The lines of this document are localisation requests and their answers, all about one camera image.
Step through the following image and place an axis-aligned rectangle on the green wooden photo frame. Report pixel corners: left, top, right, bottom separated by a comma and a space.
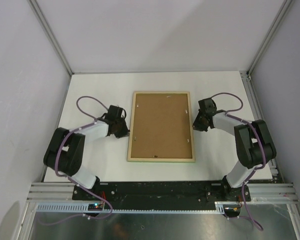
126, 91, 196, 164

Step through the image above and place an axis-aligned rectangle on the brown cardboard backing board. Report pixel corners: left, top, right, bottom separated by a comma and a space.
129, 93, 193, 159

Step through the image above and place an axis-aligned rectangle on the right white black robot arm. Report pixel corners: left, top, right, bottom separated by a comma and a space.
192, 97, 277, 201

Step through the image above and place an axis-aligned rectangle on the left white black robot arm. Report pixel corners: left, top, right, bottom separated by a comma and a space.
43, 105, 130, 200

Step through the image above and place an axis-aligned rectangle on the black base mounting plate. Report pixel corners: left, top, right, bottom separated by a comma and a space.
72, 180, 251, 210

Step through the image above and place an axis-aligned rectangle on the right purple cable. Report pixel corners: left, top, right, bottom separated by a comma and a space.
209, 92, 268, 231

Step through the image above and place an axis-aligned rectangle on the purple cable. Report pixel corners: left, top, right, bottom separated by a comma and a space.
37, 96, 114, 226
209, 92, 268, 231

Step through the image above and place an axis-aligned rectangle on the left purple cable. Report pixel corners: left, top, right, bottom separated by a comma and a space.
37, 96, 114, 226

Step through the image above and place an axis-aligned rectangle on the white slotted cable duct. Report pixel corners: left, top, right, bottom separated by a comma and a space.
36, 202, 241, 215

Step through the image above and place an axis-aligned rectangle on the right aluminium corner post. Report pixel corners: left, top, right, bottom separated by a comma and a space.
246, 0, 295, 76

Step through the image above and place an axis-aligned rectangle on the aluminium corner post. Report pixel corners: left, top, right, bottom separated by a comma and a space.
246, 0, 295, 76
27, 0, 74, 77

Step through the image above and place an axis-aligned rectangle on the left aluminium corner post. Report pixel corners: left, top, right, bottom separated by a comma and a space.
27, 0, 74, 77

